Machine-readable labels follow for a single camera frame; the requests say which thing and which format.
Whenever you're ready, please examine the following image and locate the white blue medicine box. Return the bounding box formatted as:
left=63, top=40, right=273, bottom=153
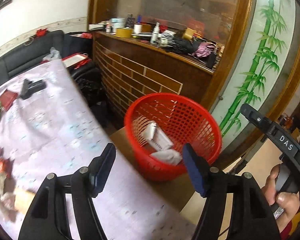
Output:
left=141, top=121, right=173, bottom=151

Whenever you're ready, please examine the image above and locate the red foil snack wrapper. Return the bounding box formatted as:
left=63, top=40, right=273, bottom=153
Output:
left=0, top=147, right=13, bottom=178

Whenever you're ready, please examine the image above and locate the right hand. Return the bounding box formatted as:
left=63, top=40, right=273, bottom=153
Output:
left=261, top=164, right=300, bottom=232

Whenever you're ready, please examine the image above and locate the red plastic mesh basket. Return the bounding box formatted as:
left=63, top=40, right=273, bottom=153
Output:
left=124, top=93, right=222, bottom=181

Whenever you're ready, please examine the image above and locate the floral purple tablecloth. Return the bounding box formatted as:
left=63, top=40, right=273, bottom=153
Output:
left=0, top=60, right=194, bottom=239

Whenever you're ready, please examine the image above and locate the wooden brick-pattern cabinet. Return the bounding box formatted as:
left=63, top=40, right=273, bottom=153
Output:
left=93, top=31, right=213, bottom=116

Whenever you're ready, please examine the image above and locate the red gift box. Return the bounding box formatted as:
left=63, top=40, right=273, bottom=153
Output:
left=62, top=53, right=91, bottom=69

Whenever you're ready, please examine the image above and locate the red flat pouch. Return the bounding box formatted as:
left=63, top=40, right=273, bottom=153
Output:
left=0, top=89, right=18, bottom=112

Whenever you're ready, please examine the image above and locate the black leather sofa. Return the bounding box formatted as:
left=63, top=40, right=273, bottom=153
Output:
left=0, top=30, right=93, bottom=86

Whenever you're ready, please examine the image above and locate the yellow tape roll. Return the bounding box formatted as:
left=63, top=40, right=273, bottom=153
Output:
left=115, top=28, right=133, bottom=38

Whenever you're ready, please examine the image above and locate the white spray bottle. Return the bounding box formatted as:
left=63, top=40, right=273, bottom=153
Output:
left=150, top=22, right=160, bottom=44

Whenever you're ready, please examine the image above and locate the red cloth on sofa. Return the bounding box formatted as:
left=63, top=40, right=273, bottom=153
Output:
left=34, top=28, right=49, bottom=38

